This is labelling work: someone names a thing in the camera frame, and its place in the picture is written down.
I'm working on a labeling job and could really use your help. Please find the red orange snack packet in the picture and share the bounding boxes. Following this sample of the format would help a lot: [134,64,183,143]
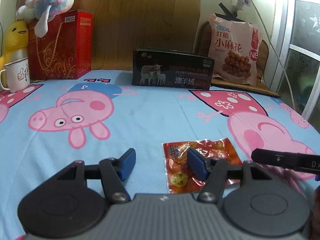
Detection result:
[163,138,242,193]

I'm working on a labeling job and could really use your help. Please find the person's right hand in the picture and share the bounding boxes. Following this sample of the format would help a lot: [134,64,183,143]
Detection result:
[310,186,320,240]

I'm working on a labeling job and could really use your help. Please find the Peppa Pig blue bedsheet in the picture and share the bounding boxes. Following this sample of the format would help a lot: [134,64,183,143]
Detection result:
[1,70,319,239]

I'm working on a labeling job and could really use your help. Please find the frosted glass sliding door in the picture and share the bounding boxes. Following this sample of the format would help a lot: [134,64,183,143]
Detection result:
[271,0,319,130]

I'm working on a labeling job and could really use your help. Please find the black sheep-print storage box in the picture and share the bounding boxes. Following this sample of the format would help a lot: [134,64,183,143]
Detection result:
[132,48,215,90]

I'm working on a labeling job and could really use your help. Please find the pink twisted-snack bag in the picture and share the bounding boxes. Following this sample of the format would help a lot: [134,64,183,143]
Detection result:
[208,14,261,84]

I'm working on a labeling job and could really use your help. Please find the red gift box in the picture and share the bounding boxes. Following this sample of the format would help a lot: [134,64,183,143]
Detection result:
[28,10,93,80]

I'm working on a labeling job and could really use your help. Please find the white enamel mug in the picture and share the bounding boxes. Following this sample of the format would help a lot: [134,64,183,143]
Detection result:
[1,57,30,93]

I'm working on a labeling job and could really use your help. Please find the wooden headboard panel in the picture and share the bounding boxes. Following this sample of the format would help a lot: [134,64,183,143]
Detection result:
[17,0,203,72]

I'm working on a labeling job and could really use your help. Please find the yellow duck plush toy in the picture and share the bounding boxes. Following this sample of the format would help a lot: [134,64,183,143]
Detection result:
[1,21,29,70]

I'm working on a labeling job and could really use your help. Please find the pink blue plush toy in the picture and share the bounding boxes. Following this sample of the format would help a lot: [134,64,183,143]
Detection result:
[16,0,74,38]

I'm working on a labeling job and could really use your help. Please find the white power cable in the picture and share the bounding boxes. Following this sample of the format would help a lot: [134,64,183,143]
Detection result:
[224,0,298,111]

